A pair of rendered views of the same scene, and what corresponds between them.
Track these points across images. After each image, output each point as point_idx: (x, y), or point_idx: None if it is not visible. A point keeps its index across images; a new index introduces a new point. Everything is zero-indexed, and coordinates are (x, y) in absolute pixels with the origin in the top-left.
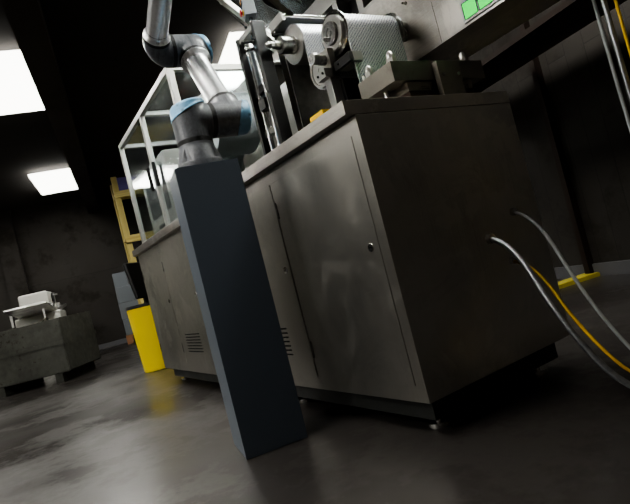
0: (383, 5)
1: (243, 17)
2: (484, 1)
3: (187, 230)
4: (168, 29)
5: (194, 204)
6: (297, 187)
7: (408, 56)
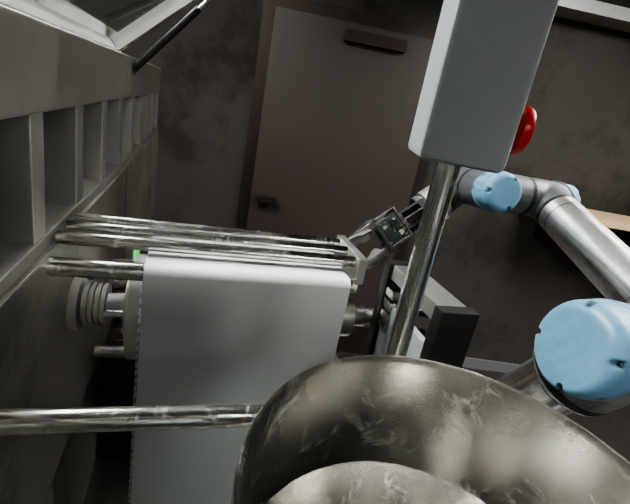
0: (104, 213)
1: (513, 137)
2: (137, 252)
3: None
4: (610, 297)
5: None
6: None
7: (108, 319)
